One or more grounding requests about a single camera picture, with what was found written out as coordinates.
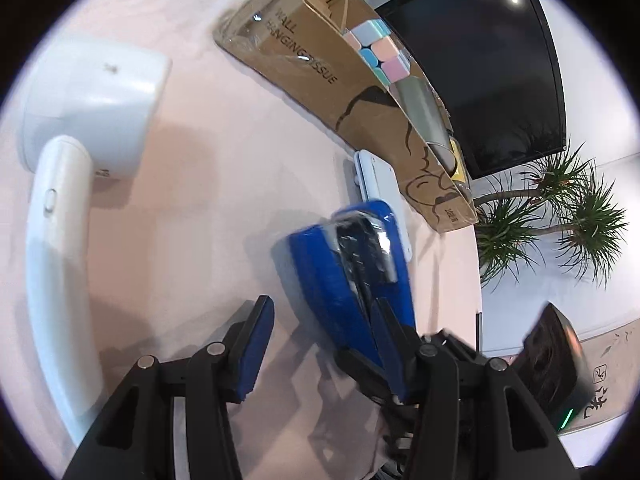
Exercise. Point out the white hair dryer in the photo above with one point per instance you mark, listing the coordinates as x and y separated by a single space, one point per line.
90 95

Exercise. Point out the yellow label plastic jar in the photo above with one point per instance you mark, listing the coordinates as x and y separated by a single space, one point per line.
456 160

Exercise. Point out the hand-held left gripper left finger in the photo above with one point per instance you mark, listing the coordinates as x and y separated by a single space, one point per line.
255 350

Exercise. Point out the brown cardboard box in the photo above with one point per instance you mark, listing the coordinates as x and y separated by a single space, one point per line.
320 90

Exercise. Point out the pastel puzzle cube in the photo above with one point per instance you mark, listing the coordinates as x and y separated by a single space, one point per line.
385 52

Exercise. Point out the blue stapler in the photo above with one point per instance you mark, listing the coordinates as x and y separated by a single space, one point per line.
320 270

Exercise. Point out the white flat plastic case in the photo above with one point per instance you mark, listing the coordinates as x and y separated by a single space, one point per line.
377 180

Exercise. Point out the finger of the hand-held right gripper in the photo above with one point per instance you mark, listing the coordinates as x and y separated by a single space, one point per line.
360 372

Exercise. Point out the black flat screen monitor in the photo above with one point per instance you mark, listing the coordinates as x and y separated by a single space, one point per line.
490 60

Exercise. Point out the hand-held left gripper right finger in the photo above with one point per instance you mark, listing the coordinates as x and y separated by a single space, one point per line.
395 355

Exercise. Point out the spiky palm plant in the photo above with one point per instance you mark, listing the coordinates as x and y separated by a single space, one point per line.
590 210

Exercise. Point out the silver metal tin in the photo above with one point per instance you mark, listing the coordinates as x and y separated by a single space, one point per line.
420 105

